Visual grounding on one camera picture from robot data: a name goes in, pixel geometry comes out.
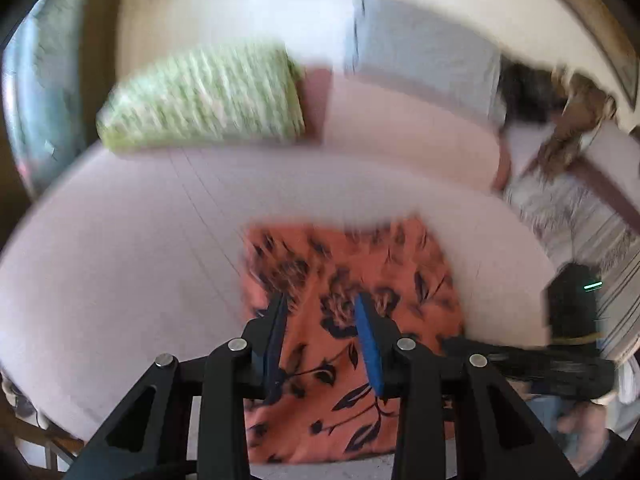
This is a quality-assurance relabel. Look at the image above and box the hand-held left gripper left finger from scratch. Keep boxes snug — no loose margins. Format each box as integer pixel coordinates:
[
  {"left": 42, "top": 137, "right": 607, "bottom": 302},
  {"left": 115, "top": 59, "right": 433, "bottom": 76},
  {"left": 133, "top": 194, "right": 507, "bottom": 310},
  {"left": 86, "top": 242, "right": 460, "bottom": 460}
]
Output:
[{"left": 65, "top": 292, "right": 289, "bottom": 480}]

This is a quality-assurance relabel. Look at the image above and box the striped blanket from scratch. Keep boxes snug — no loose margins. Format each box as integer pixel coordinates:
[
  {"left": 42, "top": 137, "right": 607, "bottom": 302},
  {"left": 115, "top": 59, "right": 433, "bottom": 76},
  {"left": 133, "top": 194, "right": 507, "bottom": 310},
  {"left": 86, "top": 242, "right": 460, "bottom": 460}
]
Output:
[{"left": 504, "top": 124, "right": 640, "bottom": 363}]

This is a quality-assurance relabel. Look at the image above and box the dark cloth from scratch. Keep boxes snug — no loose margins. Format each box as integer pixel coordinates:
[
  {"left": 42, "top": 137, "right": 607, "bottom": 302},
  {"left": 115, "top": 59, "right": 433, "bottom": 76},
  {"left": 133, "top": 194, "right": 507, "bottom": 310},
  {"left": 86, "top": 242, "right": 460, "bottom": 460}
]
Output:
[{"left": 499, "top": 56, "right": 572, "bottom": 127}]

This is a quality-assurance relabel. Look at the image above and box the person's right hand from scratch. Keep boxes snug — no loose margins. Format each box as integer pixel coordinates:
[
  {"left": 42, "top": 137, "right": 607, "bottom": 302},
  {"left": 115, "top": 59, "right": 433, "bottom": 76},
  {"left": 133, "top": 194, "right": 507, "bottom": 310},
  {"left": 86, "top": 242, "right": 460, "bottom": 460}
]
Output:
[{"left": 556, "top": 400, "right": 609, "bottom": 455}]

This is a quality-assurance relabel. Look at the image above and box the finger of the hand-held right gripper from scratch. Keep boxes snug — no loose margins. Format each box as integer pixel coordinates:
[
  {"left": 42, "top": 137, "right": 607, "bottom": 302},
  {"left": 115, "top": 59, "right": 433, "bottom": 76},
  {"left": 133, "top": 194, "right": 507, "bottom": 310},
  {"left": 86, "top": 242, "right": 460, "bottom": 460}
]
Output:
[{"left": 441, "top": 336, "right": 552, "bottom": 380}]

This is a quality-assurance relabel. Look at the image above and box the green striped pillow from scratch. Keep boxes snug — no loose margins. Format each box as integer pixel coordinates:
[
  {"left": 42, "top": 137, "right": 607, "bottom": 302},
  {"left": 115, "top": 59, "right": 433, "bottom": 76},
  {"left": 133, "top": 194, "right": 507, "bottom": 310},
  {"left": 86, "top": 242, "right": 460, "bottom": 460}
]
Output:
[{"left": 96, "top": 42, "right": 307, "bottom": 152}]

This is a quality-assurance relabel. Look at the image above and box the pink pillow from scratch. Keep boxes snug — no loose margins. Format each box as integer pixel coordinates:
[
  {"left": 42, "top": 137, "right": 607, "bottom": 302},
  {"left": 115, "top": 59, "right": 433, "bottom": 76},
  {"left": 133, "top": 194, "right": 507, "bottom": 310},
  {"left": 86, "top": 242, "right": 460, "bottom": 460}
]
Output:
[{"left": 300, "top": 66, "right": 512, "bottom": 192}]

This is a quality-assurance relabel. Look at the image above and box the orange floral cloth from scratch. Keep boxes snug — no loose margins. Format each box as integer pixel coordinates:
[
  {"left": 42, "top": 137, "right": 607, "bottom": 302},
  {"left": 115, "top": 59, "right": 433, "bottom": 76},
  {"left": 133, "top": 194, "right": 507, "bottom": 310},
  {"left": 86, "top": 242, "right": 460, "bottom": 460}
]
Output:
[{"left": 242, "top": 216, "right": 467, "bottom": 465}]

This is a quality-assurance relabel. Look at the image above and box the blue denim cloth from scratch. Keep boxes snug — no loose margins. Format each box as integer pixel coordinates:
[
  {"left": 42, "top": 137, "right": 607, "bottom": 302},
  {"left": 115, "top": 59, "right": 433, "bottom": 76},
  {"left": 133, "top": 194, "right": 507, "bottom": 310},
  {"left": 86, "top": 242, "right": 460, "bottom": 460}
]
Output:
[{"left": 524, "top": 394, "right": 562, "bottom": 437}]

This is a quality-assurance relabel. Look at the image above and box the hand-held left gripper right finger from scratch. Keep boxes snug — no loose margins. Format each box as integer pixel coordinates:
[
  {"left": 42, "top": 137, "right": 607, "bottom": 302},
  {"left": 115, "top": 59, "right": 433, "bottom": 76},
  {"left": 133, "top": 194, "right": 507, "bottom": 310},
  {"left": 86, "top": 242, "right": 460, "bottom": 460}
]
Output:
[{"left": 354, "top": 291, "right": 576, "bottom": 480}]

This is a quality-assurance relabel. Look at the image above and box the dark wooden bed rail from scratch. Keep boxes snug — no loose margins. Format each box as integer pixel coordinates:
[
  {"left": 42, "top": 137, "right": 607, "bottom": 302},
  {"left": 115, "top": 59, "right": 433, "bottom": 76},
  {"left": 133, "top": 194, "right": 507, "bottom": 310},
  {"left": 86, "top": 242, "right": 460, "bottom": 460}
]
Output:
[{"left": 574, "top": 157, "right": 640, "bottom": 233}]

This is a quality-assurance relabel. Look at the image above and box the brown patterned cloth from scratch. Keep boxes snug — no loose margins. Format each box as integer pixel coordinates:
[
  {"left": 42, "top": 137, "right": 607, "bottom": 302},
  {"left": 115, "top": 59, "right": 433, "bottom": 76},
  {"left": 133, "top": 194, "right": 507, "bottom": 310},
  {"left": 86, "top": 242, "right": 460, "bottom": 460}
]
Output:
[{"left": 536, "top": 66, "right": 619, "bottom": 182}]

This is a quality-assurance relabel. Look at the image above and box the grey pillow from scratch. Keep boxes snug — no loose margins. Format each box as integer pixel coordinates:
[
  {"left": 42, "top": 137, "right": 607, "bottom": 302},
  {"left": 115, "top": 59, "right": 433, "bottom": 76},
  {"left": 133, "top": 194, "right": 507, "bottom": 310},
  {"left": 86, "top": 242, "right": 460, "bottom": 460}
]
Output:
[{"left": 344, "top": 0, "right": 507, "bottom": 127}]

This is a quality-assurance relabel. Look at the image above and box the window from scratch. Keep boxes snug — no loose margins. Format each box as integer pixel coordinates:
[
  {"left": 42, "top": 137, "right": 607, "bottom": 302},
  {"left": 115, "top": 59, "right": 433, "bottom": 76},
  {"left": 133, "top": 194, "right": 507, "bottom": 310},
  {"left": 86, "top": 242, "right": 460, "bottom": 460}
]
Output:
[{"left": 0, "top": 0, "right": 97, "bottom": 198}]

